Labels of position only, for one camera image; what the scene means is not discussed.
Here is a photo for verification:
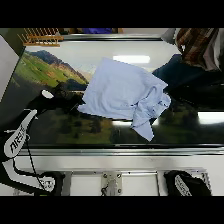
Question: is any light blue shirt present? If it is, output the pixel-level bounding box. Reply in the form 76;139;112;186
76;56;172;143

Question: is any dark blue garment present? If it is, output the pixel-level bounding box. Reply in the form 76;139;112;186
151;53;224;111

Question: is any brown wooden rack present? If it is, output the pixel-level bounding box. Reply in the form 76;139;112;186
17;27;65;47

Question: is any brown checked shirt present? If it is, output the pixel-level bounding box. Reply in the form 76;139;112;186
175;27;221;70

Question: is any grey garment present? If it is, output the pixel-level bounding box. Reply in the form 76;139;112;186
202;29;224;73

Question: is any silver frame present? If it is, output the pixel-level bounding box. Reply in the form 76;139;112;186
12;143;224;197

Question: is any black cable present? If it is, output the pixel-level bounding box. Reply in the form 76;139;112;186
23;131;46;192

